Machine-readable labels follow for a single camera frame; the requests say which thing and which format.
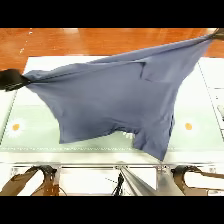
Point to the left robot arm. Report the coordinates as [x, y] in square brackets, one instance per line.
[11, 80]

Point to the silver frame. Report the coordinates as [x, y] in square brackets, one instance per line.
[143, 180]

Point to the blue T-shirt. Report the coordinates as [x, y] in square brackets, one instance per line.
[120, 96]

